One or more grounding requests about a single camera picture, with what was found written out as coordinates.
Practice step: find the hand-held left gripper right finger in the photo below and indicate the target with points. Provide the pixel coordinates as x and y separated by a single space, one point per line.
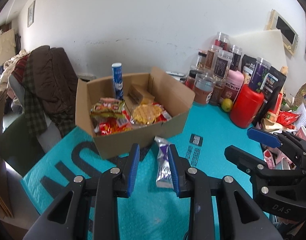
173 170

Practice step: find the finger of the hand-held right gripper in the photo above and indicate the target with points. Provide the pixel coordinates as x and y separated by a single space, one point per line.
243 158
264 136

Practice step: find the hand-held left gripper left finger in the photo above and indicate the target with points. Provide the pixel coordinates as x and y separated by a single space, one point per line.
133 170

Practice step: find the silver purple snack packet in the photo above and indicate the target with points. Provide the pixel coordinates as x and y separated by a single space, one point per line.
162 152

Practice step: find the brown cardboard box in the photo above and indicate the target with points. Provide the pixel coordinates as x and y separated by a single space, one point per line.
133 140

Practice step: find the large red snack packet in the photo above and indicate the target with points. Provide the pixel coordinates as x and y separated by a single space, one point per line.
112 128

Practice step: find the red barcode snack packet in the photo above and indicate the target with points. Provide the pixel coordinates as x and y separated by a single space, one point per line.
166 116

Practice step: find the clear waffle packet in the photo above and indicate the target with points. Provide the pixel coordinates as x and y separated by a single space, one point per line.
146 113

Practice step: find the peanut snack packet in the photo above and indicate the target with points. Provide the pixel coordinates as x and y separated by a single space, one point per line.
139 95

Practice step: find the blue candy tube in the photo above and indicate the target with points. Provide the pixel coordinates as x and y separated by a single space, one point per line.
117 80

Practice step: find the red crinkled bag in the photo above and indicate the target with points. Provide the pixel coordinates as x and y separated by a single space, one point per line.
288 117

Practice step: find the orange yellow carton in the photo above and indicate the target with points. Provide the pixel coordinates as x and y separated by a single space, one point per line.
275 107

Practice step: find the red canister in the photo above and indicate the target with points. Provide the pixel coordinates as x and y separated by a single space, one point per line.
246 106

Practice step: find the small black card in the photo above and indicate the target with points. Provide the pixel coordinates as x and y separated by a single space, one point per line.
196 139

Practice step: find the teal bubble mailer mat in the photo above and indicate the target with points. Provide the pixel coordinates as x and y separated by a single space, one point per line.
218 130

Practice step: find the green lime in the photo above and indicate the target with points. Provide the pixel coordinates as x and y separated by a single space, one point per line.
227 104

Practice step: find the black picture pouch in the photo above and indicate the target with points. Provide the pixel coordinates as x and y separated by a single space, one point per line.
275 85

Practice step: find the pink canister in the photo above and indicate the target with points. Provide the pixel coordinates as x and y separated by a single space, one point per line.
233 85

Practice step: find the straw hat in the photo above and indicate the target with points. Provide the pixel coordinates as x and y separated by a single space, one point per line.
305 92

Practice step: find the black white pouch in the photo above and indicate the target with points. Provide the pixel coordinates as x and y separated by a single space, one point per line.
247 66

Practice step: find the wide jar brown contents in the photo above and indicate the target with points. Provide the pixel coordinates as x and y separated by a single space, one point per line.
204 88

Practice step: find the clear jar black label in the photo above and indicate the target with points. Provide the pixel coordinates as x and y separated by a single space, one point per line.
223 63

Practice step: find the clear jar dark label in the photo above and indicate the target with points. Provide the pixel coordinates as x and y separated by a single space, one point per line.
235 56

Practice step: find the white foam board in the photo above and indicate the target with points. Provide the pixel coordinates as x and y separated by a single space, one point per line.
265 45

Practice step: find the clear jar brown label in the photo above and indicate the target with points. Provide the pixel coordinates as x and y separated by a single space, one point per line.
211 56

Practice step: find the white remote control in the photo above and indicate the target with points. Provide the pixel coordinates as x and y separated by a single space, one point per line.
175 73

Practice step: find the small clear nut jar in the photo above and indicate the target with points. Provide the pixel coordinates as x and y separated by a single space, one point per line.
201 60

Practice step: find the clear jar red label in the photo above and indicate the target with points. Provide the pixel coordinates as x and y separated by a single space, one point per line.
221 40

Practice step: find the green plaid scarf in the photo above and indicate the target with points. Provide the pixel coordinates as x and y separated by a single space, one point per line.
32 105

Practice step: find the brown quilted jacket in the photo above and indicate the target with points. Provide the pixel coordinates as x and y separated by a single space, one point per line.
50 80

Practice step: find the dark green sofa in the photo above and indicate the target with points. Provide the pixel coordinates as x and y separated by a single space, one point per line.
12 140

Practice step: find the grey chair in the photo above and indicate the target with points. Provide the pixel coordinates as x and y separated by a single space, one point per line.
15 87

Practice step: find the pile of clothes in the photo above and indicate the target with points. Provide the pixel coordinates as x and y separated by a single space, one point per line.
7 65

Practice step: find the cream foam board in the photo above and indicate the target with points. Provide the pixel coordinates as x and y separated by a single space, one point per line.
2 45

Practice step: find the cream framed wall mirror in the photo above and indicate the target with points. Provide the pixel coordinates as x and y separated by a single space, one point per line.
285 30

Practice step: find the small framed wall picture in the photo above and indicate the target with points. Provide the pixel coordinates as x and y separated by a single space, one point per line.
30 13

